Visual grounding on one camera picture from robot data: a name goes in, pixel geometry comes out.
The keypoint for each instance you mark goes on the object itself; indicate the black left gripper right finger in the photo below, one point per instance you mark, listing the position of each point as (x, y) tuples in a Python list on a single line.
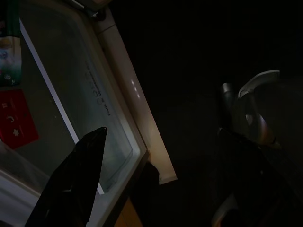
[(248, 184)]

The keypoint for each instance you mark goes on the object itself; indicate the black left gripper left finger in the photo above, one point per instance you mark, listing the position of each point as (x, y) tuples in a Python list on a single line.
[(71, 184)]

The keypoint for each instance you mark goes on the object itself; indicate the glass fridge shelf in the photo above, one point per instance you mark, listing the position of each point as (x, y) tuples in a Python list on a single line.
[(78, 82)]

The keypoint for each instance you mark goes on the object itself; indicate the grey fridge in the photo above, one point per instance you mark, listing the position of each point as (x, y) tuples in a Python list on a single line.
[(123, 71)]

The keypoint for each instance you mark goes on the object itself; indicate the red box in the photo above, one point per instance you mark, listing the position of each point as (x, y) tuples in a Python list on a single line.
[(16, 118)]

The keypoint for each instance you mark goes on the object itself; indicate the green snack packet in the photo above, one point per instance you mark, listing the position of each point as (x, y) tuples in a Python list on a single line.
[(9, 59)]

